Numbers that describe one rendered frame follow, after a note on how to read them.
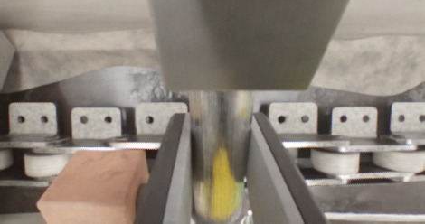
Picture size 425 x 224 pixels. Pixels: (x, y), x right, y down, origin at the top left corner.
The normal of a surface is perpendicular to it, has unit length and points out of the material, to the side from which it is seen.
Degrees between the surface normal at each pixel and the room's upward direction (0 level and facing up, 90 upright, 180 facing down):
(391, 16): 0
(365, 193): 0
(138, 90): 0
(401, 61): 42
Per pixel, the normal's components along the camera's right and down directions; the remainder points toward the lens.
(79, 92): 0.03, 0.06
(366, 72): -0.01, 0.37
